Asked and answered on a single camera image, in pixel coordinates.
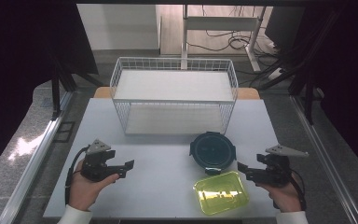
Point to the round container with dark lid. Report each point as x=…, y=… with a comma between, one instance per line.
x=213, y=152

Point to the person's right hand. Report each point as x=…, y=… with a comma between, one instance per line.
x=284, y=196

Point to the yellow-green plastic tray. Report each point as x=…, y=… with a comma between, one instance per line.
x=221, y=193

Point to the white metal desk frame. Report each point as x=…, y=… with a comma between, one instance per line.
x=220, y=23

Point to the person's right white sleeve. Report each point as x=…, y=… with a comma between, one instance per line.
x=292, y=218

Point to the person's left white sleeve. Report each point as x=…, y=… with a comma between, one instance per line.
x=74, y=216

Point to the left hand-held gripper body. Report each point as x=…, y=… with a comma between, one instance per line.
x=95, y=161

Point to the person's left hand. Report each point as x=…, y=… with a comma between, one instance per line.
x=82, y=189

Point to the black curtain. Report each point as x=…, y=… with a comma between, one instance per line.
x=18, y=62
x=354, y=77

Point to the white power strip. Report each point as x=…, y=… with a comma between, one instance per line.
x=276, y=73

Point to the wooden table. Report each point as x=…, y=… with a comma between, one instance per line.
x=101, y=92

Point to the black metal stand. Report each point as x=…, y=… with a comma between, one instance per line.
x=56, y=93
x=307, y=93

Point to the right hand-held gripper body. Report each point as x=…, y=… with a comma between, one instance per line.
x=273, y=169

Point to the person's white sleeve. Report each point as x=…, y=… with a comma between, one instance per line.
x=292, y=218
x=74, y=216

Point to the aluminium rail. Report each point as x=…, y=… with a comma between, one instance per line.
x=326, y=161
x=31, y=165

